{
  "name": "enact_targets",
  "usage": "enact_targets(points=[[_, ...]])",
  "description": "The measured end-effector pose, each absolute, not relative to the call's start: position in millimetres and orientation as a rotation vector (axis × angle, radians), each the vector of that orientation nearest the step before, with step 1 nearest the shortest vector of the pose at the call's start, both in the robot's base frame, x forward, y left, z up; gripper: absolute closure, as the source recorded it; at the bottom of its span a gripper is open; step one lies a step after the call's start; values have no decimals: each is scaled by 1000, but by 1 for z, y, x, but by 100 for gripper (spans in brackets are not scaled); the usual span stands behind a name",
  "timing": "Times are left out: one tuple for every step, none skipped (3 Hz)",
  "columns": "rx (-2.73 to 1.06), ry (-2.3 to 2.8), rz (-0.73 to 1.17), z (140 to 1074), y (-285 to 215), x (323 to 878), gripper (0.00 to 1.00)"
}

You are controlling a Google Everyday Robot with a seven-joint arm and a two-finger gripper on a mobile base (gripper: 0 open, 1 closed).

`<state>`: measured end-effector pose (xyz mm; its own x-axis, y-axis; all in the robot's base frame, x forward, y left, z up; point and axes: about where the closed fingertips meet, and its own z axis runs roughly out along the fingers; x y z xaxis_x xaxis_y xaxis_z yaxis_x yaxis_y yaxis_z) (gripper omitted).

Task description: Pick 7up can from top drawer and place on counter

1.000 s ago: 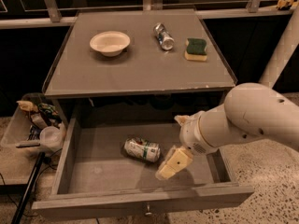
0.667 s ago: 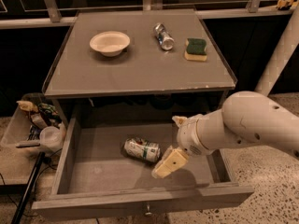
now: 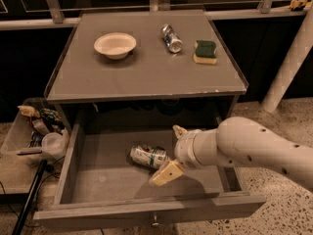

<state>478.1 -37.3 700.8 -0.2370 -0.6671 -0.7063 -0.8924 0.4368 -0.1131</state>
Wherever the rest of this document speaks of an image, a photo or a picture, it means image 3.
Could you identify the metal railing frame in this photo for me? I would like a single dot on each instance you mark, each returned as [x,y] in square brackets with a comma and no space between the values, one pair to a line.
[33,14]

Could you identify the green white 7up can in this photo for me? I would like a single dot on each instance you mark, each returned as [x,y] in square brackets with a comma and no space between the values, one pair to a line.
[148,156]

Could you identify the black pole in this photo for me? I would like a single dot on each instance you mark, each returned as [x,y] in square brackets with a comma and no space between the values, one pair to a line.
[29,199]

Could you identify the silver blue soda can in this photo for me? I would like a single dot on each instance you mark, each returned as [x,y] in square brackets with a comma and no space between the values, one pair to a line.
[172,41]

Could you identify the snack packets in bin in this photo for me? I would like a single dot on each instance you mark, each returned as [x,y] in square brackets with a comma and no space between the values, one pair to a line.
[42,122]

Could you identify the metal drawer knob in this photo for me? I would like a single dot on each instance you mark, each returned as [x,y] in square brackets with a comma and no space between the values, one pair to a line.
[155,222]

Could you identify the clear plastic storage bin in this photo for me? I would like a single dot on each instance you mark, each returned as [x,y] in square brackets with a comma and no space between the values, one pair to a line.
[22,161]

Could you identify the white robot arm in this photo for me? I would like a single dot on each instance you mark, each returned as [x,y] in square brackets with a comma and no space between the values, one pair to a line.
[237,142]

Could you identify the clear plastic cup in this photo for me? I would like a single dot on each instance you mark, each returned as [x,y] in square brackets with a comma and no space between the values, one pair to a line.
[54,145]

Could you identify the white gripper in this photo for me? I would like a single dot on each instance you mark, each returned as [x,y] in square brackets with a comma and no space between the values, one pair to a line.
[182,149]

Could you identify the white bowl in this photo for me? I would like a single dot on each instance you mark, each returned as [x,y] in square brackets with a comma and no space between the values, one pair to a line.
[115,46]

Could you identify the open grey top drawer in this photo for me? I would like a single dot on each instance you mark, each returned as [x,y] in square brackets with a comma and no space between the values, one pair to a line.
[100,188]

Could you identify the yellow object on rail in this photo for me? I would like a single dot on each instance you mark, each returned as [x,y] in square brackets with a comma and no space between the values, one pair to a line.
[299,5]

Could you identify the green yellow sponge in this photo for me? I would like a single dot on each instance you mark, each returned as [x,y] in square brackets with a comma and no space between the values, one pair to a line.
[205,52]

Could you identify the grey cabinet counter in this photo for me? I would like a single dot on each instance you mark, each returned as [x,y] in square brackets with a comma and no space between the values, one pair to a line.
[151,71]

